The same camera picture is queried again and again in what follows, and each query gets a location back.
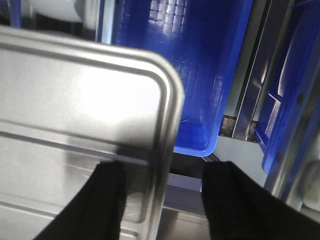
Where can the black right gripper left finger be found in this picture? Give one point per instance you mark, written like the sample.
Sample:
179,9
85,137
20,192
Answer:
96,212

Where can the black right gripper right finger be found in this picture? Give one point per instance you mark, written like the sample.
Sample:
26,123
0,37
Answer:
237,208

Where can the silver ribbed metal tray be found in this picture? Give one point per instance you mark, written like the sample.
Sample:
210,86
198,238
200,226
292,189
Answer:
67,105

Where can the blue bin lower right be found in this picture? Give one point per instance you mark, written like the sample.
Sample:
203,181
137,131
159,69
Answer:
282,89

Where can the blue bin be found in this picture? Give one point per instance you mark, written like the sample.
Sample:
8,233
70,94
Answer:
202,39
282,89

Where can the blue bin lower centre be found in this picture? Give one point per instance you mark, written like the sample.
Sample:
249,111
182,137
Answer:
202,39

